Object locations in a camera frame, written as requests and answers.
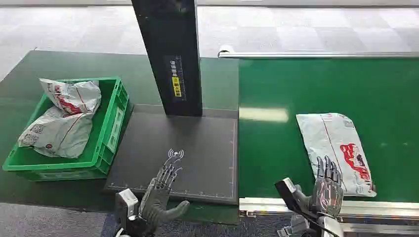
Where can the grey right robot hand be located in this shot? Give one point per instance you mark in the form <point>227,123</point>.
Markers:
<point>327,193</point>

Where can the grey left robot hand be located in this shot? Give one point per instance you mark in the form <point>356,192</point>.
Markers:
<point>156,199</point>

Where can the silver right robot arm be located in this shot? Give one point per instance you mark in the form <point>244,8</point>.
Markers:
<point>314,225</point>

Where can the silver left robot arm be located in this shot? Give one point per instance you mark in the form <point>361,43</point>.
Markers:
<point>144,229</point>

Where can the white parcel bag red logo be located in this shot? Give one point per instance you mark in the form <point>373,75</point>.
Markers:
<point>337,144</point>

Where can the black scanner platform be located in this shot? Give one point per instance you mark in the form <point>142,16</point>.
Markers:
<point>196,153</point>

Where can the green plastic crate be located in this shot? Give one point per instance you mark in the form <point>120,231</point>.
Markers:
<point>104,137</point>

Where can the green conveyor belt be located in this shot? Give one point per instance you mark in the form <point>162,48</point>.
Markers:
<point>327,91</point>

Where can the grey parcel bag with labels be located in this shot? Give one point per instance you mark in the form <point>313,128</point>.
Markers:
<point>55,134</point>

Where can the white parcel bag red print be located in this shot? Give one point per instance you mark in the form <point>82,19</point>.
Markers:
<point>73,96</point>

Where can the black scanner column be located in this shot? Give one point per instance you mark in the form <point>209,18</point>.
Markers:
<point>171,55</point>

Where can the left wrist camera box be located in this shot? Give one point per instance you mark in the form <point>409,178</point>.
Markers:
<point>126,204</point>

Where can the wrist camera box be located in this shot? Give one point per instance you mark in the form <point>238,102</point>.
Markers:
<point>126,204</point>
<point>289,193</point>

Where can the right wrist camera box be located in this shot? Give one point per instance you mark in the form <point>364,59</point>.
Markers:
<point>289,193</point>

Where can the silver conveyor frame rail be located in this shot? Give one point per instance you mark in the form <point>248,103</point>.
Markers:
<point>314,54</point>
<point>376,209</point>

